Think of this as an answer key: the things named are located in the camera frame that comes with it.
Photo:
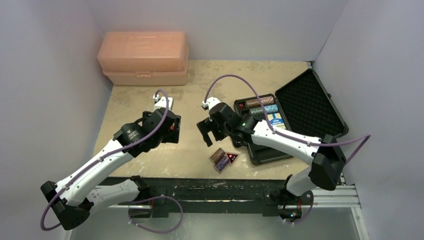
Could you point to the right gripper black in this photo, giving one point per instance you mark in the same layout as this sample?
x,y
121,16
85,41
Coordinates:
x,y
209,125

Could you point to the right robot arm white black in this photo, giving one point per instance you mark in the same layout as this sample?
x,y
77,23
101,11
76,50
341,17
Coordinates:
x,y
323,156

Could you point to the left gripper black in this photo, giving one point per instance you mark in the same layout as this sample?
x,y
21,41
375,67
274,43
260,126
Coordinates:
x,y
171,136

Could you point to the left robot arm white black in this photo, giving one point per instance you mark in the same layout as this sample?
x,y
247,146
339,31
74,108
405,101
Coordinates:
x,y
72,199

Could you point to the brown chip row in case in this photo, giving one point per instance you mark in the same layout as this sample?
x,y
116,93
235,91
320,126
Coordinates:
x,y
267,100

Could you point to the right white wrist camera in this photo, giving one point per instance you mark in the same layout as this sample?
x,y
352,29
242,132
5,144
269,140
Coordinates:
x,y
209,103

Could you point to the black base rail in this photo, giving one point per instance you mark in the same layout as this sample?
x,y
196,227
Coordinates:
x,y
218,196

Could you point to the black poker set case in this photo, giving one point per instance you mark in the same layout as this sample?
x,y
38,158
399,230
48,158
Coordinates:
x,y
305,106

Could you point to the right all-in triangle button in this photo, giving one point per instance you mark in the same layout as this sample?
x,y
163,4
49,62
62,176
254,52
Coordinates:
x,y
232,157

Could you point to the purple poker chip stack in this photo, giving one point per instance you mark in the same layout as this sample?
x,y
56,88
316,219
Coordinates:
x,y
222,163

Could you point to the blue chip row in case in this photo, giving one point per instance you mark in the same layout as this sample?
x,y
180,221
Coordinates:
x,y
270,109

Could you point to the pink plastic storage box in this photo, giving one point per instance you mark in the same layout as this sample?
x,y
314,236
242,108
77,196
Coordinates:
x,y
145,58

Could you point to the aluminium frame rail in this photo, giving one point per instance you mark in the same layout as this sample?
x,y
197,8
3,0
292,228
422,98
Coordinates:
x,y
336,215

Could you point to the blue playing card deck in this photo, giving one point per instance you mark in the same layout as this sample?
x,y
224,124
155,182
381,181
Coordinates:
x,y
276,120

